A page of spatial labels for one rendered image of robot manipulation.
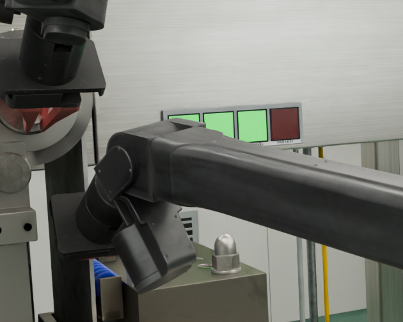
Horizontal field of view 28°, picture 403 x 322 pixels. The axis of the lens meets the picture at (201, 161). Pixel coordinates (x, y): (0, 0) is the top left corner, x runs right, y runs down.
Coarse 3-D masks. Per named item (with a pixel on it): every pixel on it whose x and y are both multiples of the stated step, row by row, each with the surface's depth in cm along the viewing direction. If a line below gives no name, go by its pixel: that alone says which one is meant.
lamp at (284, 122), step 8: (272, 112) 134; (280, 112) 134; (288, 112) 135; (296, 112) 135; (272, 120) 134; (280, 120) 134; (288, 120) 135; (296, 120) 135; (272, 128) 134; (280, 128) 134; (288, 128) 135; (296, 128) 136; (272, 136) 134; (280, 136) 134; (288, 136) 135; (296, 136) 136
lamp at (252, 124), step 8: (240, 112) 131; (248, 112) 132; (256, 112) 133; (264, 112) 133; (240, 120) 132; (248, 120) 132; (256, 120) 133; (264, 120) 133; (240, 128) 132; (248, 128) 132; (256, 128) 133; (264, 128) 133; (240, 136) 132; (248, 136) 132; (256, 136) 133; (264, 136) 133
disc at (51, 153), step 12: (0, 36) 86; (12, 36) 86; (84, 96) 89; (84, 108) 89; (84, 120) 89; (72, 132) 89; (60, 144) 89; (72, 144) 89; (36, 156) 88; (48, 156) 88; (60, 156) 89
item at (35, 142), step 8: (64, 120) 88; (72, 120) 88; (0, 128) 85; (48, 128) 87; (56, 128) 87; (64, 128) 88; (0, 136) 85; (8, 136) 86; (16, 136) 86; (24, 136) 86; (32, 136) 87; (40, 136) 87; (48, 136) 87; (56, 136) 88; (64, 136) 88; (32, 144) 87; (40, 144) 87; (48, 144) 87
